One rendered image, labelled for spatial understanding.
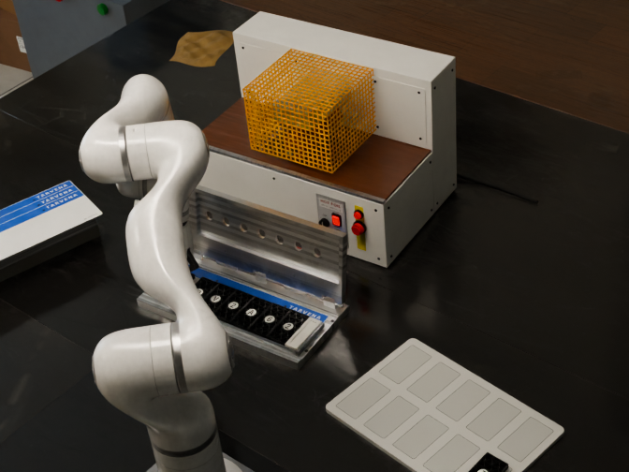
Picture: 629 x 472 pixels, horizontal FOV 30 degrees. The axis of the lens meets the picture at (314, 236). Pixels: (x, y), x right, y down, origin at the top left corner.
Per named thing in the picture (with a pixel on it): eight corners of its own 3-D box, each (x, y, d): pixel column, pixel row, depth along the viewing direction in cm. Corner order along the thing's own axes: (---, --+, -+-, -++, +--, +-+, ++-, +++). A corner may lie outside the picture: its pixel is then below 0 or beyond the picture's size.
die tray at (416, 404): (323, 410, 238) (323, 406, 238) (412, 340, 252) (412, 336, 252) (477, 516, 215) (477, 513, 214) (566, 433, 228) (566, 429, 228)
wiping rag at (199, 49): (187, 28, 371) (186, 23, 370) (240, 31, 367) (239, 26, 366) (162, 65, 354) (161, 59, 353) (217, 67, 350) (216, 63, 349)
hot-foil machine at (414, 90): (197, 207, 296) (172, 77, 273) (285, 126, 322) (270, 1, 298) (464, 298, 261) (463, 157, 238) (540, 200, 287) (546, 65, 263)
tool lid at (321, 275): (179, 183, 268) (183, 180, 269) (183, 253, 278) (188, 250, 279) (343, 237, 248) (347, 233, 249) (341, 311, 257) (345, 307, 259)
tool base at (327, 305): (138, 306, 268) (135, 294, 266) (192, 255, 281) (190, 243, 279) (298, 371, 248) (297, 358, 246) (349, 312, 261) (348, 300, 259)
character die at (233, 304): (212, 318, 260) (211, 315, 259) (238, 292, 266) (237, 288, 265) (229, 326, 257) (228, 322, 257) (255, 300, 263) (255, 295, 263)
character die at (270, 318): (248, 332, 255) (247, 329, 254) (273, 306, 261) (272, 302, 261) (266, 340, 253) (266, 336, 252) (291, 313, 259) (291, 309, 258)
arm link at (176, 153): (146, 406, 200) (241, 392, 201) (135, 389, 189) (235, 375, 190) (122, 144, 218) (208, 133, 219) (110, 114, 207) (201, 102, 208)
